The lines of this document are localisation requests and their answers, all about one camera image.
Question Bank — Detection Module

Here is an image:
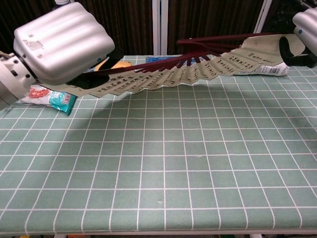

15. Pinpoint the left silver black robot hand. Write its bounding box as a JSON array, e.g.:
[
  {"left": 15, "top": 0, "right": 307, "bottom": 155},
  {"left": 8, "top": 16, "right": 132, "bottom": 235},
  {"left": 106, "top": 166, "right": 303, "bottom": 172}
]
[{"left": 13, "top": 1, "right": 124, "bottom": 90}]

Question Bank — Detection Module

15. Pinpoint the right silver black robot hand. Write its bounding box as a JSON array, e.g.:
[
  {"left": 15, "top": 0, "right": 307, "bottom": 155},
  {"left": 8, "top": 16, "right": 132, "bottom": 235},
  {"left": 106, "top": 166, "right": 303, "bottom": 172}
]
[{"left": 279, "top": 7, "right": 317, "bottom": 68}]

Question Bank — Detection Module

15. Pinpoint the red ribbed paper folding fan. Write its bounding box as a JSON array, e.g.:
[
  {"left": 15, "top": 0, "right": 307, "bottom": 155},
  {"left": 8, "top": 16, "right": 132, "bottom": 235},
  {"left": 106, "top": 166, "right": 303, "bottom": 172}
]
[{"left": 41, "top": 32, "right": 307, "bottom": 100}]

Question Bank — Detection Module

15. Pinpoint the teal white snack bag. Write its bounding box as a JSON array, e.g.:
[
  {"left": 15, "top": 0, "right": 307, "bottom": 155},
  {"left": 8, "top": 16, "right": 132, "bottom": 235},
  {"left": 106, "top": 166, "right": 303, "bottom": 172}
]
[{"left": 19, "top": 84, "right": 77, "bottom": 117}]

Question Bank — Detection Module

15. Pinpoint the white drink bottle yellow cap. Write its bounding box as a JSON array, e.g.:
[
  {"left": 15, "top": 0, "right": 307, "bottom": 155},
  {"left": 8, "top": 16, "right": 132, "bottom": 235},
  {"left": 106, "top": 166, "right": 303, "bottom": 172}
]
[{"left": 234, "top": 61, "right": 289, "bottom": 76}]

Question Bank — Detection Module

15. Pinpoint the yellow sponge block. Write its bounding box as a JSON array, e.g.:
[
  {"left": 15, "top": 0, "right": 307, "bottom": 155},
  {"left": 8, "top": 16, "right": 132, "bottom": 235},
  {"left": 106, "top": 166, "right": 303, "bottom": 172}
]
[{"left": 95, "top": 60, "right": 132, "bottom": 73}]

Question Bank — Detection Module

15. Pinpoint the blue cookie box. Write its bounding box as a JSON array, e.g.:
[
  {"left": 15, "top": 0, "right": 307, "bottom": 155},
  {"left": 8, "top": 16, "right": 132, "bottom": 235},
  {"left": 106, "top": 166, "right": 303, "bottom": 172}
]
[{"left": 145, "top": 56, "right": 179, "bottom": 63}]

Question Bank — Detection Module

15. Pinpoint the green grid tablecloth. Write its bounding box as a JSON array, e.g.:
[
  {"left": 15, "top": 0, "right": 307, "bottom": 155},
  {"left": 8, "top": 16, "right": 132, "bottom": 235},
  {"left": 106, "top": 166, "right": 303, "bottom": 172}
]
[{"left": 0, "top": 54, "right": 317, "bottom": 235}]

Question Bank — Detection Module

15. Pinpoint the white partition frame post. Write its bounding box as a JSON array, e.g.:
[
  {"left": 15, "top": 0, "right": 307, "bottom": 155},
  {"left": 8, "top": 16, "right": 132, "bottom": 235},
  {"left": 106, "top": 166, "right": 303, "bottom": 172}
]
[
  {"left": 152, "top": 0, "right": 169, "bottom": 56},
  {"left": 253, "top": 0, "right": 273, "bottom": 35}
]

